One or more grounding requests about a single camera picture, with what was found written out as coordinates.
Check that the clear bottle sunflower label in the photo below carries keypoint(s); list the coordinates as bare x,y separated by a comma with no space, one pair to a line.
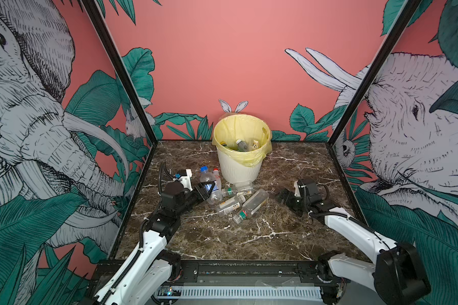
251,206

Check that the black frame post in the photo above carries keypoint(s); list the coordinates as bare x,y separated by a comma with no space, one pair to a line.
399,25
111,49

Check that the clear tall bottle barcode label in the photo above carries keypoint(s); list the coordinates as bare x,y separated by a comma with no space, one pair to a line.
242,145

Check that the black frame post right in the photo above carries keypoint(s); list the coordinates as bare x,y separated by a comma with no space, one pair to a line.
399,25

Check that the small green Sprite bottle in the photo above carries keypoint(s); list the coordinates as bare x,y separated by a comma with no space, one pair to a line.
224,144

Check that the white ribbed trash bin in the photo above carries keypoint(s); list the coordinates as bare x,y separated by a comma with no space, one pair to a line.
235,173

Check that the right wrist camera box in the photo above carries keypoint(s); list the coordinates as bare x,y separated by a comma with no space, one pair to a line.
309,188

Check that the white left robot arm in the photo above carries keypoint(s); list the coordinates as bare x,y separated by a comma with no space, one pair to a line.
150,265

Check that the yellow plastic bin liner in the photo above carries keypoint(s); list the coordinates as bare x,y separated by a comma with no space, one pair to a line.
245,127

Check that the white ribbed cable duct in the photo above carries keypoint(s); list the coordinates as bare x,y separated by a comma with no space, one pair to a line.
219,292

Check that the clear bottle green band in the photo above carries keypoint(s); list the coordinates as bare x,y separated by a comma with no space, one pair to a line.
244,188

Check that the white opaque bottle red cap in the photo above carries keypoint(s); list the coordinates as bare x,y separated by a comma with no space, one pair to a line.
216,174

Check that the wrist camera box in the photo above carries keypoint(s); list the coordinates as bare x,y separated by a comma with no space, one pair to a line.
309,188
175,191

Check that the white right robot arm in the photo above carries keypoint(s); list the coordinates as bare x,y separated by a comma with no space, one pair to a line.
394,270

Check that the black frame post left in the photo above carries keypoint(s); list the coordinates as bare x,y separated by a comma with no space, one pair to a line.
111,49

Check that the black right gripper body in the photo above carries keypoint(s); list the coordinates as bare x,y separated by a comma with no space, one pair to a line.
296,203

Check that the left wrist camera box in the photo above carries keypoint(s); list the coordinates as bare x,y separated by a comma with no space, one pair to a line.
175,191

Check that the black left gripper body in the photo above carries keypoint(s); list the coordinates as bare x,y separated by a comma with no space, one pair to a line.
191,199

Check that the black front rail base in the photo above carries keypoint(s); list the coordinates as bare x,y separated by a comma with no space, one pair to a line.
238,274

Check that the small clear bottle blue cap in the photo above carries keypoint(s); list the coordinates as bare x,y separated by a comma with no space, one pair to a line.
209,182

